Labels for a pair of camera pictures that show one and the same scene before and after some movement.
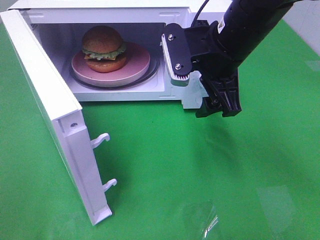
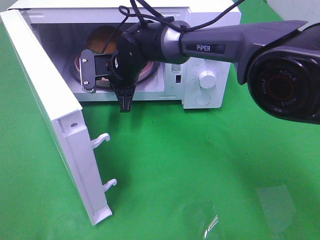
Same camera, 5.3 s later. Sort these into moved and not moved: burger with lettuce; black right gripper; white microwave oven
Moved: black right gripper
Not moved: burger with lettuce; white microwave oven
